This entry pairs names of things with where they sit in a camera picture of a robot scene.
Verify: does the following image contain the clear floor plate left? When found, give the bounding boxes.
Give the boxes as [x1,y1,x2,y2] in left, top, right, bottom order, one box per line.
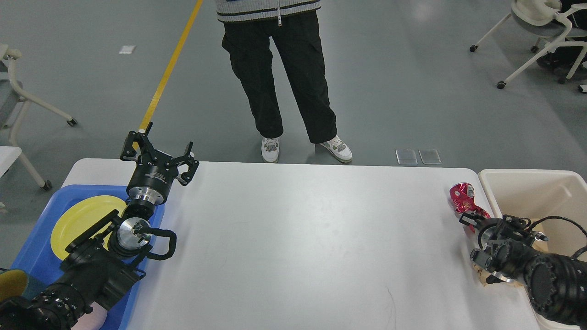
[395,148,419,165]

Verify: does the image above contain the white office chair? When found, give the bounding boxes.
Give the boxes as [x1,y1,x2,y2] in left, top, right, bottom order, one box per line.
[469,0,587,89]

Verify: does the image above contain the brown paper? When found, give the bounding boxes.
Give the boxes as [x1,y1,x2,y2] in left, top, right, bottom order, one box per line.
[472,264,523,288]

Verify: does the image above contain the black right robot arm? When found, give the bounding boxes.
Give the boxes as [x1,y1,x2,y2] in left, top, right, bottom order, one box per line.
[459,212,587,330]

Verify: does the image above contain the clear floor plate right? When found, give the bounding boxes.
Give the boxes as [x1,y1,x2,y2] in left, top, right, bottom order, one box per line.
[419,149,442,165]

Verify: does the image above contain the person in black trousers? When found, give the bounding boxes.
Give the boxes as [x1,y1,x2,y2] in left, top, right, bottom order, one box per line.
[216,0,353,163]

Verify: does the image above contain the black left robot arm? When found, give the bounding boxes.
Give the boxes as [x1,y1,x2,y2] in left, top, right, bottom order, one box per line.
[1,122,199,330]

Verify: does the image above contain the blue plastic tray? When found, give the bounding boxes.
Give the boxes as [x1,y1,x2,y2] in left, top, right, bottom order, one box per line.
[13,185,163,330]

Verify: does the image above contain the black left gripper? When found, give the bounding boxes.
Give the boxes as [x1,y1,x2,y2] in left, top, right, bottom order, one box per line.
[120,122,199,204]

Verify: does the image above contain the white folding table frame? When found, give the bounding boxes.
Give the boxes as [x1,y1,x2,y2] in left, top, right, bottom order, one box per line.
[1,44,78,191]

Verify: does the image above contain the teal mug yellow inside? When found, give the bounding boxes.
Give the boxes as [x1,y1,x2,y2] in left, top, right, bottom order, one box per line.
[0,269,29,301]

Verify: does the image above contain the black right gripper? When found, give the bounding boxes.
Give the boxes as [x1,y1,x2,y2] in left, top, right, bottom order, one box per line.
[459,213,519,250]

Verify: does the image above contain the yellow plastic plate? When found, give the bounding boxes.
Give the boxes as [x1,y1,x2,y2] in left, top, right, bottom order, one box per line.
[50,196,126,260]

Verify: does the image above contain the beige plastic bin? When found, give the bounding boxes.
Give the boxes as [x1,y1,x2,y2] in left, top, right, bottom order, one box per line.
[478,169,587,330]

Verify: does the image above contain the clear floor plate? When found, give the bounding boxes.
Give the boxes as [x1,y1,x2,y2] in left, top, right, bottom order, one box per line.
[395,148,419,165]
[419,149,442,165]

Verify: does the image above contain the crushed red can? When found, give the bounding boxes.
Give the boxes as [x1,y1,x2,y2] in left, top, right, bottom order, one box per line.
[449,182,490,233]

